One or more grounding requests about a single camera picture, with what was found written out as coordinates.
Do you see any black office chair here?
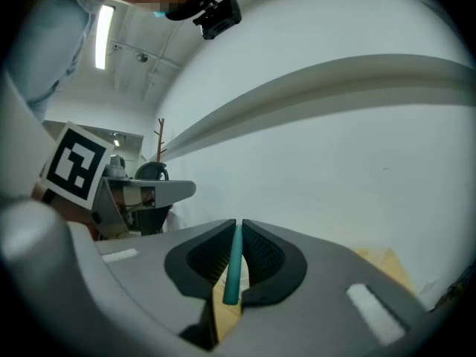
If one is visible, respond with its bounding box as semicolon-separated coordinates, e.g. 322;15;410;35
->
135;161;170;182

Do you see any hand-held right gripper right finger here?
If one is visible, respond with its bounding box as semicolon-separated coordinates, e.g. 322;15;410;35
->
219;219;428;357

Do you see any person's light blue shirt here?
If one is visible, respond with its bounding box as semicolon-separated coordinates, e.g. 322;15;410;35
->
7;0;108;123

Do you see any teal stick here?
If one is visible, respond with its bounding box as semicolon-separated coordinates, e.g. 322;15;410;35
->
222;224;245;306

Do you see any black head-mounted camera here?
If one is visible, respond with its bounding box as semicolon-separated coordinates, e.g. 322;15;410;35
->
192;0;243;41

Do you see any wooden coat rack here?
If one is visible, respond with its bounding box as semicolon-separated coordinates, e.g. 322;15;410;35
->
152;117;167;164

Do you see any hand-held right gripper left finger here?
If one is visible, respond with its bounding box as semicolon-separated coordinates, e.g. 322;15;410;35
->
68;219;237;351

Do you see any long fluorescent ceiling lamp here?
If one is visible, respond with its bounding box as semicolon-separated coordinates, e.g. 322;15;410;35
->
94;4;116;71

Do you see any grey gripper-mounted camera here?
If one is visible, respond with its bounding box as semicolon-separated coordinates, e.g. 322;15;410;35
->
103;154;129;180

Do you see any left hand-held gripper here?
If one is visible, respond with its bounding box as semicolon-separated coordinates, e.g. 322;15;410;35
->
39;120;197;240

